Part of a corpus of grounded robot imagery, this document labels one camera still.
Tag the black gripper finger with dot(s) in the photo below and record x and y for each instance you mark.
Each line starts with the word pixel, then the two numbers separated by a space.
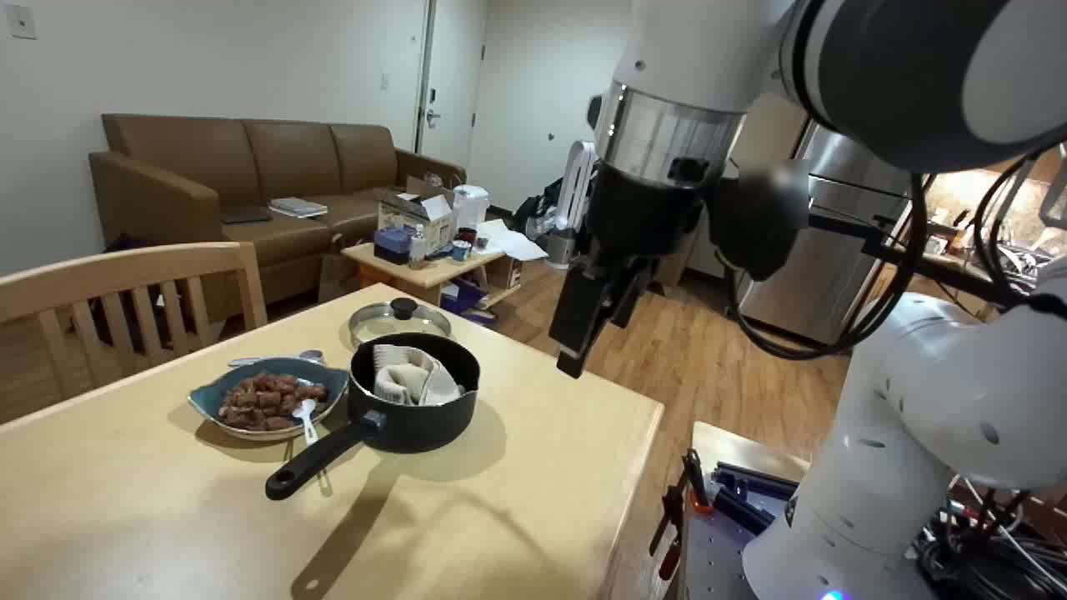
pixel 631 295
pixel 580 317

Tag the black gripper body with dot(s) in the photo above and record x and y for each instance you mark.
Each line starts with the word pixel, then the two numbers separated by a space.
pixel 643 223

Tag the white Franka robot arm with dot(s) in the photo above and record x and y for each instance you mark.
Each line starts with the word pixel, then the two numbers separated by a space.
pixel 946 389

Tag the white upright appliance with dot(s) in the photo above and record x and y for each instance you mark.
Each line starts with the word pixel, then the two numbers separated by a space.
pixel 576 185

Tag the loose white paper sheets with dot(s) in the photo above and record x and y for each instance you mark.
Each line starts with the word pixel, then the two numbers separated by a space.
pixel 513 242

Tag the white jug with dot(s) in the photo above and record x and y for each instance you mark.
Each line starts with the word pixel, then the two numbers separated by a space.
pixel 472 205

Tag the wooden coffee table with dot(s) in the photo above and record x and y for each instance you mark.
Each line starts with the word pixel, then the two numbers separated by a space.
pixel 418 272

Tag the white cloth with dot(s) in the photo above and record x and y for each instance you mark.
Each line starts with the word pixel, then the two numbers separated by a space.
pixel 412 374

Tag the stainless steel refrigerator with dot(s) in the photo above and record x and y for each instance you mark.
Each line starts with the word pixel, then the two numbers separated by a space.
pixel 827 256

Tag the open cardboard box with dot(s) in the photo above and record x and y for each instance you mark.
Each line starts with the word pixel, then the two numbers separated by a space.
pixel 413 223

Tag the red and black clamp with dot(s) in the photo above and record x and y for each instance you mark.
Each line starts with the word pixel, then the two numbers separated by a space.
pixel 670 523

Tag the white door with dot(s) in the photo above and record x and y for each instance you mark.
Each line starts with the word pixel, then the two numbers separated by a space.
pixel 450 79

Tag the small round metal scoop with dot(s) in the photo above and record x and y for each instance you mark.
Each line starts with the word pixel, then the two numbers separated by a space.
pixel 310 357

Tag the white spoon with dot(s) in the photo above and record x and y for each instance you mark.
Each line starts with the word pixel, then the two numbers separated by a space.
pixel 307 422

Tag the white papers stack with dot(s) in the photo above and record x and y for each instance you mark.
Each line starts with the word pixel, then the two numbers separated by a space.
pixel 299 208

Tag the brown food pieces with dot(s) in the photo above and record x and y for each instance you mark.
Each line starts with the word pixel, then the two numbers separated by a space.
pixel 260 400

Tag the plate with food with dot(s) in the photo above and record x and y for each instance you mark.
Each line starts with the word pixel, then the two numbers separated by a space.
pixel 219 395

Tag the brown sofa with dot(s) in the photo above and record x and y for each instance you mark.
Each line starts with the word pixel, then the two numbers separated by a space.
pixel 178 179

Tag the light wooden chair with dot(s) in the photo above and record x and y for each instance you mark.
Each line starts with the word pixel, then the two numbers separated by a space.
pixel 121 278

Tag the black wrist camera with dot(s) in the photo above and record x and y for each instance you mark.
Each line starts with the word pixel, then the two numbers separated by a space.
pixel 759 223

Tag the black camera mount rod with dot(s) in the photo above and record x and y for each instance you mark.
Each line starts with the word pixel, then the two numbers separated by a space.
pixel 889 253

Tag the white light switch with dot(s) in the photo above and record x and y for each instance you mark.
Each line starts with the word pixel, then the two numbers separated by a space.
pixel 22 20

